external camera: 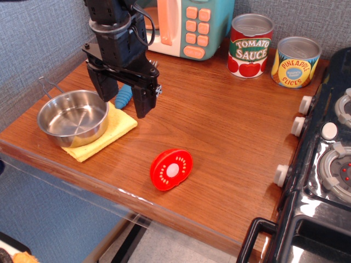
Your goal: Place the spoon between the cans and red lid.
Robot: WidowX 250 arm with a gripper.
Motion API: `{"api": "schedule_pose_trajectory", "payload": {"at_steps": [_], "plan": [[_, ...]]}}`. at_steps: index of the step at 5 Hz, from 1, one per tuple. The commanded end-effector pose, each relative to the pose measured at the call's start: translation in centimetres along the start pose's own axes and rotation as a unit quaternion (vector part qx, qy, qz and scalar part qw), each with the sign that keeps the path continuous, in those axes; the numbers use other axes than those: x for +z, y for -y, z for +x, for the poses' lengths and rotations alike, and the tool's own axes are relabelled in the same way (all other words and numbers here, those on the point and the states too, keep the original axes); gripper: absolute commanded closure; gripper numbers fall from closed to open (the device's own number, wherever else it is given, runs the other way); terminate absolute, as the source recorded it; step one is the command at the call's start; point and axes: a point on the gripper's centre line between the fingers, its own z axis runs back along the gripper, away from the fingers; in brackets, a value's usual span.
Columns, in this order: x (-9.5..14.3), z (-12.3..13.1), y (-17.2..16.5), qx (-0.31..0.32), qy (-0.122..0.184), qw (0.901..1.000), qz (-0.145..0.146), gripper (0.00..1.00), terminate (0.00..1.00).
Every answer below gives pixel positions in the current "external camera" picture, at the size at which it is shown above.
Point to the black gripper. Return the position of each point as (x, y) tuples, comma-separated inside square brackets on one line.
[(120, 55)]

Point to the blue handled metal fork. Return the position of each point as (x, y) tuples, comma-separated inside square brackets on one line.
[(123, 97)]

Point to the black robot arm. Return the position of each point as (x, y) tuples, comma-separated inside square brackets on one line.
[(116, 8)]

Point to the yellow folded cloth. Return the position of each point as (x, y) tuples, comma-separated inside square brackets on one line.
[(119, 125)]

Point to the stainless steel pot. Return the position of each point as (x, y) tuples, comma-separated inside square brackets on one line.
[(73, 119)]

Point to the red toy tomato half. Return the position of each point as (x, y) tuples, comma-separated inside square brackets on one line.
[(170, 168)]

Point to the teal toy microwave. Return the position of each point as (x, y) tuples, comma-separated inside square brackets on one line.
[(188, 29)]

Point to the tomato sauce can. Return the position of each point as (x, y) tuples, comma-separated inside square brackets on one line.
[(249, 45)]

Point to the pineapple slices can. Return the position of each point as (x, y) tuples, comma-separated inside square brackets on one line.
[(295, 61)]

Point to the orange fuzzy object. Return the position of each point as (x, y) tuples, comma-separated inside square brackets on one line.
[(24, 257)]

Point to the black toy stove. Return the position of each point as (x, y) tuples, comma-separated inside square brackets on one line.
[(314, 209)]

